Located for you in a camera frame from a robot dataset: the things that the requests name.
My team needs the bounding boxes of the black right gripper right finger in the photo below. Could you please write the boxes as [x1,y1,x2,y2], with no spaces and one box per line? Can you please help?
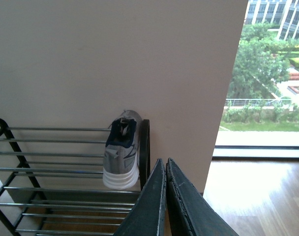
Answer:
[166,158,237,236]

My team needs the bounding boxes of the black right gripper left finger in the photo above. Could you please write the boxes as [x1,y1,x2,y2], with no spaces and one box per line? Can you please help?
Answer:
[114,159,166,236]

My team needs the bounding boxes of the grey sneaker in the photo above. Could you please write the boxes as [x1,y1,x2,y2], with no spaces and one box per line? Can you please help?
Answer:
[102,110,143,190]

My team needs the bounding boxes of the black metal shoe rack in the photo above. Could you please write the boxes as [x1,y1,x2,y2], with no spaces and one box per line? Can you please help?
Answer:
[0,118,150,236]

